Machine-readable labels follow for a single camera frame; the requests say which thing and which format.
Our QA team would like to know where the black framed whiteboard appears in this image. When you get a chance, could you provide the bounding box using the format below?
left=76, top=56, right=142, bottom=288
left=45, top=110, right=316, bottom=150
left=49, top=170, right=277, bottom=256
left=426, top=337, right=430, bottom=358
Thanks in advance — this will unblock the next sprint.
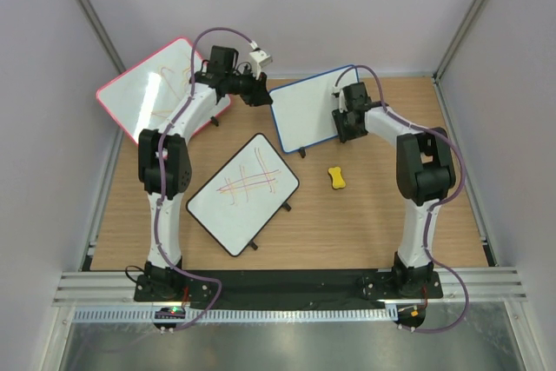
left=186, top=133, right=300, bottom=257

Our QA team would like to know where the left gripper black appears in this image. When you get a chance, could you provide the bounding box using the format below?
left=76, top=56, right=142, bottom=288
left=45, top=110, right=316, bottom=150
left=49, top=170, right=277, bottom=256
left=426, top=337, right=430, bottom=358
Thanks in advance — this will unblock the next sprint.
left=226, top=66, right=274, bottom=109

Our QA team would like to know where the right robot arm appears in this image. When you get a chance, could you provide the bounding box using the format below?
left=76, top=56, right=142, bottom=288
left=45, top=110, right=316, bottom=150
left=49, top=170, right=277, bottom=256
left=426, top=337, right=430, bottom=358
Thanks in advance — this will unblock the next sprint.
left=332, top=82, right=456, bottom=298

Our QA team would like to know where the aluminium frame rail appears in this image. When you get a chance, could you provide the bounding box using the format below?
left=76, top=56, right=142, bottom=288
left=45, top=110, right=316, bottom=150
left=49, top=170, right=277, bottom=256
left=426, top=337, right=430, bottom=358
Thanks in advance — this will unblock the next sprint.
left=53, top=267, right=526, bottom=306

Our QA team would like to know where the pink framed whiteboard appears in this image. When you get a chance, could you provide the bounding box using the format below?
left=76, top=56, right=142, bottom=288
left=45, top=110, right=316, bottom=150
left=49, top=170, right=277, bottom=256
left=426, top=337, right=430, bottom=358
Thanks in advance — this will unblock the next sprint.
left=96, top=37, right=231, bottom=142

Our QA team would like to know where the slotted cable duct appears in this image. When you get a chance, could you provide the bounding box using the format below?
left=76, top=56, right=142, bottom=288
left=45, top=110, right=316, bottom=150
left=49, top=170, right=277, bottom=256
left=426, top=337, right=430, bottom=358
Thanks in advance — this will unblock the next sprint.
left=73, top=305, right=398, bottom=325

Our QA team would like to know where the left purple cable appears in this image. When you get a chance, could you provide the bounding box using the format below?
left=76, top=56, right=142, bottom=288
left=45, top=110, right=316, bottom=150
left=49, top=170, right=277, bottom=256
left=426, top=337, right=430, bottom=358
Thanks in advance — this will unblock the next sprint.
left=156, top=27, right=224, bottom=332

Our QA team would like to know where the blue framed whiteboard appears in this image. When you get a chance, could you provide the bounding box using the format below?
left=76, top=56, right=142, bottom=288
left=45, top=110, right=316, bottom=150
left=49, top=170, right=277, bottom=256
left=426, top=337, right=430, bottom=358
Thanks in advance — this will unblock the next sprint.
left=270, top=65, right=360, bottom=154

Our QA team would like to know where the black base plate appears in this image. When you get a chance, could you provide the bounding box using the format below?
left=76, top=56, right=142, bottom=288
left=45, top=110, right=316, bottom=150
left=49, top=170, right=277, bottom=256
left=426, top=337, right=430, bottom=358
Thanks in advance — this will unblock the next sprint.
left=134, top=268, right=443, bottom=303

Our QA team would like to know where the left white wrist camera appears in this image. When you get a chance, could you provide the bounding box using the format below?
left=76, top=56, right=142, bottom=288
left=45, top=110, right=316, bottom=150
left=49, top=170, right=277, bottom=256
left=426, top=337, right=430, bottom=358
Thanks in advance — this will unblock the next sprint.
left=248, top=41, right=273, bottom=79

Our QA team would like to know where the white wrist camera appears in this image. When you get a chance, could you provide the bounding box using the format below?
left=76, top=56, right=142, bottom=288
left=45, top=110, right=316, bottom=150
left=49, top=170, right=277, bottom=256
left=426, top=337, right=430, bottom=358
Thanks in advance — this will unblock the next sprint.
left=248, top=41, right=273, bottom=79
left=332, top=86, right=348, bottom=113

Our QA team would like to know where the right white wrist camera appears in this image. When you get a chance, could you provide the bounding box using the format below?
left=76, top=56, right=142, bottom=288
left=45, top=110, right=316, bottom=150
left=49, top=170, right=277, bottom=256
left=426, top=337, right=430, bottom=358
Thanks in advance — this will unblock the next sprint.
left=332, top=86, right=348, bottom=113

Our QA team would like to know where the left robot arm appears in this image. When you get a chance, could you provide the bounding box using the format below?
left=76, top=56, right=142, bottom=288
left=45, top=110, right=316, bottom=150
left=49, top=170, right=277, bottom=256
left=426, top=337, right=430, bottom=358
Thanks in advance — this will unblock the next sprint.
left=134, top=42, right=272, bottom=301

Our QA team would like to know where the yellow black whiteboard eraser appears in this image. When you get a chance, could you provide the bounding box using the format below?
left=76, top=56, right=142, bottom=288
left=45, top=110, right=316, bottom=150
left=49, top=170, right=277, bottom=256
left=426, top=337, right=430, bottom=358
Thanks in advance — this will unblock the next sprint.
left=328, top=166, right=347, bottom=190

